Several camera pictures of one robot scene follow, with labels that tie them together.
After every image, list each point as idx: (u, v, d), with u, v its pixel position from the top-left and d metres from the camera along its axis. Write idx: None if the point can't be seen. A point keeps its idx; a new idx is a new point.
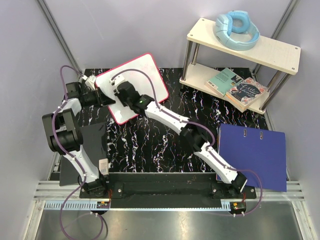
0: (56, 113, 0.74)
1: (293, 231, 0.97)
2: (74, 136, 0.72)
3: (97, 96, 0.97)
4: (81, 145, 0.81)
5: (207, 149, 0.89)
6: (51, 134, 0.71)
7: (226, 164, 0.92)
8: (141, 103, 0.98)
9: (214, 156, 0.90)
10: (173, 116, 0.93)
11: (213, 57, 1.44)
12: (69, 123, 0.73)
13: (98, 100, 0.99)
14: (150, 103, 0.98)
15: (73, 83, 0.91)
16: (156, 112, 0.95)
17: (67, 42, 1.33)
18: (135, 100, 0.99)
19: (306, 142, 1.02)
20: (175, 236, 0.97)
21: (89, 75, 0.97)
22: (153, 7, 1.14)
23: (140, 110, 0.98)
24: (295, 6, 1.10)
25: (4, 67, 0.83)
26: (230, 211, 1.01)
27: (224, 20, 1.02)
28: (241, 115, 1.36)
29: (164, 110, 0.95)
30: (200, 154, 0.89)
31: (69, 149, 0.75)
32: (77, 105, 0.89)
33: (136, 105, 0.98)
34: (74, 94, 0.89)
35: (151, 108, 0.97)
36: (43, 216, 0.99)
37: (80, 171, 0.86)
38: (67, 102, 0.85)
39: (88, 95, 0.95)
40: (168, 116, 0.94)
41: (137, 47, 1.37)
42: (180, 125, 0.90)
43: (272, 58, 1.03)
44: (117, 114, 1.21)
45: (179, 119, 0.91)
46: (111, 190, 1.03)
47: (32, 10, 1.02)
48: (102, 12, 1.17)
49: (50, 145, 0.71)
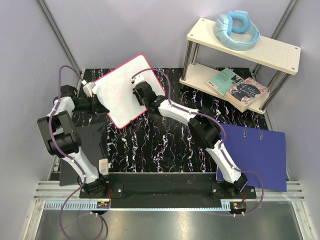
0: (52, 117, 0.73)
1: (294, 231, 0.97)
2: (73, 138, 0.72)
3: (92, 102, 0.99)
4: (80, 146, 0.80)
5: (220, 147, 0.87)
6: (49, 138, 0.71)
7: (233, 164, 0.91)
8: (155, 102, 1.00)
9: (225, 154, 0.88)
10: (183, 110, 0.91)
11: (213, 57, 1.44)
12: (66, 125, 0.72)
13: (93, 107, 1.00)
14: (164, 101, 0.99)
15: (67, 86, 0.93)
16: (167, 108, 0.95)
17: (67, 42, 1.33)
18: (151, 100, 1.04)
19: (306, 142, 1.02)
20: (174, 236, 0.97)
21: (88, 82, 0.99)
22: (153, 7, 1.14)
23: (155, 109, 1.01)
24: (295, 6, 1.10)
25: (4, 67, 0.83)
26: (230, 211, 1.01)
27: (224, 20, 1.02)
28: (241, 115, 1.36)
29: (175, 105, 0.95)
30: (212, 151, 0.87)
31: (68, 151, 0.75)
32: (70, 104, 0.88)
33: (151, 105, 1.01)
34: (68, 94, 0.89)
35: (164, 105, 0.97)
36: (43, 216, 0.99)
37: (80, 172, 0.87)
38: (60, 102, 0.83)
39: (84, 101, 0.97)
40: (179, 110, 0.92)
41: (137, 48, 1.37)
42: (189, 117, 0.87)
43: (272, 58, 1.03)
44: (115, 117, 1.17)
45: (188, 111, 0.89)
46: (111, 190, 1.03)
47: (32, 10, 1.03)
48: (101, 13, 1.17)
49: (49, 149, 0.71)
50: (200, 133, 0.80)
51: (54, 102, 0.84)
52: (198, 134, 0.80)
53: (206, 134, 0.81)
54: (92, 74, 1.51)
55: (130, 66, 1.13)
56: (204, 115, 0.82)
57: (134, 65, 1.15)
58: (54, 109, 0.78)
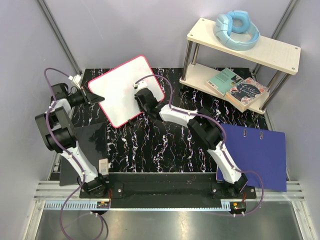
0: (49, 113, 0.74)
1: (294, 231, 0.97)
2: (70, 133, 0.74)
3: (84, 94, 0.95)
4: (77, 141, 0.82)
5: (221, 148, 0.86)
6: (47, 133, 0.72)
7: (234, 166, 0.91)
8: (156, 108, 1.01)
9: (226, 155, 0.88)
10: (182, 112, 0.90)
11: (213, 57, 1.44)
12: (63, 120, 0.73)
13: (86, 99, 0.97)
14: (164, 106, 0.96)
15: (58, 85, 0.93)
16: (168, 113, 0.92)
17: (67, 42, 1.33)
18: (152, 105, 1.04)
19: (306, 142, 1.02)
20: (175, 236, 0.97)
21: (75, 75, 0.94)
22: (153, 7, 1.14)
23: (156, 116, 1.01)
24: (295, 6, 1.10)
25: (4, 67, 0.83)
26: (230, 211, 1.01)
27: (224, 20, 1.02)
28: (241, 115, 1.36)
29: (175, 109, 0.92)
30: (214, 152, 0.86)
31: (66, 145, 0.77)
32: (66, 105, 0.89)
33: (153, 111, 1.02)
34: (62, 95, 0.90)
35: (164, 109, 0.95)
36: (43, 216, 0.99)
37: (79, 170, 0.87)
38: (57, 102, 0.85)
39: (74, 95, 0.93)
40: (179, 113, 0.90)
41: (137, 48, 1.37)
42: (189, 118, 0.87)
43: (272, 58, 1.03)
44: (111, 116, 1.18)
45: (188, 113, 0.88)
46: (111, 190, 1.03)
47: (32, 10, 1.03)
48: (101, 13, 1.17)
49: (47, 144, 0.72)
50: (200, 133, 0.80)
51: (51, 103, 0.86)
52: (199, 135, 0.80)
53: (207, 134, 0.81)
54: (92, 74, 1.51)
55: (131, 67, 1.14)
56: (205, 116, 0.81)
57: (135, 66, 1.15)
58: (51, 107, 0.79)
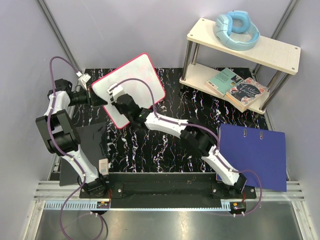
0: (49, 115, 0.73)
1: (294, 231, 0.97)
2: (72, 137, 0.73)
3: (87, 96, 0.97)
4: (79, 145, 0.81)
5: (214, 153, 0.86)
6: (49, 137, 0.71)
7: (230, 167, 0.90)
8: (140, 117, 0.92)
9: (220, 159, 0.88)
10: (172, 122, 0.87)
11: (213, 57, 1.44)
12: (64, 125, 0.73)
13: (89, 101, 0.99)
14: (149, 114, 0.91)
15: (62, 80, 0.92)
16: (155, 122, 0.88)
17: (67, 42, 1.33)
18: (136, 113, 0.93)
19: (306, 142, 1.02)
20: (175, 236, 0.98)
21: (83, 74, 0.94)
22: (153, 7, 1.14)
23: (141, 124, 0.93)
24: (295, 6, 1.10)
25: (5, 67, 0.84)
26: (230, 211, 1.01)
27: (224, 20, 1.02)
28: (241, 115, 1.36)
29: (162, 118, 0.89)
30: (207, 158, 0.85)
31: (67, 149, 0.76)
32: (66, 98, 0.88)
33: (137, 120, 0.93)
34: (63, 88, 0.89)
35: (150, 119, 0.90)
36: (43, 216, 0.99)
37: (80, 171, 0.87)
38: (56, 97, 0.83)
39: (78, 94, 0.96)
40: (168, 123, 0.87)
41: (137, 48, 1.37)
42: (180, 129, 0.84)
43: (272, 58, 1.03)
44: (115, 116, 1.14)
45: (178, 123, 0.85)
46: (111, 190, 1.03)
47: (33, 11, 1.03)
48: (102, 13, 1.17)
49: (49, 148, 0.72)
50: (194, 144, 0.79)
51: (50, 98, 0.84)
52: (192, 145, 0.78)
53: (198, 143, 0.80)
54: (92, 74, 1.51)
55: (133, 65, 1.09)
56: (195, 124, 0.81)
57: (138, 64, 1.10)
58: (51, 108, 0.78)
